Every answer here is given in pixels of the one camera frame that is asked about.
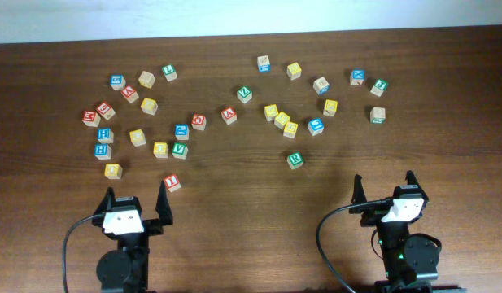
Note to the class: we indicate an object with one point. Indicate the blue D sided block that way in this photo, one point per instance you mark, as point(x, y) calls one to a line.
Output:
point(321, 85)

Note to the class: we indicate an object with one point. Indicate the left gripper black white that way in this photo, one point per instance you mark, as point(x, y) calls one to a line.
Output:
point(154, 227)

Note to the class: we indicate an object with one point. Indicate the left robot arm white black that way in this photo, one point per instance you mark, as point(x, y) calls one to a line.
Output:
point(125, 269)

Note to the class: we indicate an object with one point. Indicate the green V letter block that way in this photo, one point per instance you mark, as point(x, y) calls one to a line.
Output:
point(180, 150)

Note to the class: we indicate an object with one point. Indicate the yellow block top centre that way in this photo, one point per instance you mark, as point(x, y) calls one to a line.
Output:
point(294, 71)

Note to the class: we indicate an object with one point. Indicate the yellow C letter block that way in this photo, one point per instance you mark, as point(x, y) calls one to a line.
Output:
point(137, 137)

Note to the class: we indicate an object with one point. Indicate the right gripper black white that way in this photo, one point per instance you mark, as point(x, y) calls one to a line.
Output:
point(374, 214)

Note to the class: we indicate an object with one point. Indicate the red Q letter block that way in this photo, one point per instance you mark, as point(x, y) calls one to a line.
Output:
point(199, 122)

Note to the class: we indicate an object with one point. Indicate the plain wood yellow-edged block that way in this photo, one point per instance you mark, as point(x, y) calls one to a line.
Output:
point(146, 79)

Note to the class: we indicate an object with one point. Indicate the green R letter block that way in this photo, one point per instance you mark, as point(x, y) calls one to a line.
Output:
point(295, 160)

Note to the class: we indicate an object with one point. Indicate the blue X letter block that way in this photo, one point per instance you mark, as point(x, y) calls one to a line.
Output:
point(357, 77)

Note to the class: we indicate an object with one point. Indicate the blue S letter block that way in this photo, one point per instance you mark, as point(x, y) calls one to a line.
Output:
point(117, 82)

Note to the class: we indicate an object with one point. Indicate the blue H block lower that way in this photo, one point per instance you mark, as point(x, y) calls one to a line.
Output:
point(102, 151)

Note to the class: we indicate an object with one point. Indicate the red I letter block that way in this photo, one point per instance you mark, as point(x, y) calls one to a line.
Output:
point(172, 183)

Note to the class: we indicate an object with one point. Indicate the green Z letter block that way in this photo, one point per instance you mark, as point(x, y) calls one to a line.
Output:
point(244, 94)

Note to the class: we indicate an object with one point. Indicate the green J letter block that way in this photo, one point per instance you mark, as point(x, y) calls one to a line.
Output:
point(379, 87)

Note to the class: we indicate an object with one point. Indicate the red M letter block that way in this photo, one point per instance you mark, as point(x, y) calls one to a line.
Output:
point(91, 119)

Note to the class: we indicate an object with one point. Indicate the yellow block lower left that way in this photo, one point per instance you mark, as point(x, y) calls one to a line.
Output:
point(113, 171)

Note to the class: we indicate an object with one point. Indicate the yellow O letter block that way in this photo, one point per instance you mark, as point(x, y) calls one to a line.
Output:
point(160, 150)

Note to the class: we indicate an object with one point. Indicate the yellow cluster block middle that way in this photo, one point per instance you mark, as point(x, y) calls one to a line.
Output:
point(281, 119)

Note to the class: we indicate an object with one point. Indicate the red 9 number block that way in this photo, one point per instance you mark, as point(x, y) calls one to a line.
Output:
point(105, 110)

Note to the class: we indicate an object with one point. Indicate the blue h block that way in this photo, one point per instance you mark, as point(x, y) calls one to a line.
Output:
point(105, 136)
point(102, 151)

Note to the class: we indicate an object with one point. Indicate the red A letter block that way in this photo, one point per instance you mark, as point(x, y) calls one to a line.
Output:
point(229, 115)

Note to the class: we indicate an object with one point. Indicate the red A block left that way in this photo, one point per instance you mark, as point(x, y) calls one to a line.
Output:
point(129, 93)

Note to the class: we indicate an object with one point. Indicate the blue H block upper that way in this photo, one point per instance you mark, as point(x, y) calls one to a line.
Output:
point(105, 136)

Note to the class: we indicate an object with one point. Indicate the green L letter block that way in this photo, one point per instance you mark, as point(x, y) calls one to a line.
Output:
point(169, 72)

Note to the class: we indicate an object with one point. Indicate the blue-sided block top centre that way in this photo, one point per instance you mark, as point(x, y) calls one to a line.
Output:
point(263, 63)

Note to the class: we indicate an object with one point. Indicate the yellow E cluster block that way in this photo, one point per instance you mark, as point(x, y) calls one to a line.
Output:
point(290, 129)

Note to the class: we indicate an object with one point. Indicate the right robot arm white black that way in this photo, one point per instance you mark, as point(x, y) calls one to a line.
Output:
point(410, 260)

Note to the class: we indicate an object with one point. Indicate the yellow cluster block left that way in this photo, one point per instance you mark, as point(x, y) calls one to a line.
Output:
point(270, 112)

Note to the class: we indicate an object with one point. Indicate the green-sided block far right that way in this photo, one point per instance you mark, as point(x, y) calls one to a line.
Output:
point(378, 115)

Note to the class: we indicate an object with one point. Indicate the yellow block right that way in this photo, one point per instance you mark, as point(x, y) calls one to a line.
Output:
point(330, 108)

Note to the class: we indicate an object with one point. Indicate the blue P letter block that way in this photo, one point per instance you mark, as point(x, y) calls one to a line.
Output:
point(182, 132)

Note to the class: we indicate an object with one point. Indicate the blue I letter block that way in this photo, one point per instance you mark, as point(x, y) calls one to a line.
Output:
point(315, 126)

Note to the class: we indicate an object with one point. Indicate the yellow block upper left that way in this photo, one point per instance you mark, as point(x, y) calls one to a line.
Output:
point(149, 106)

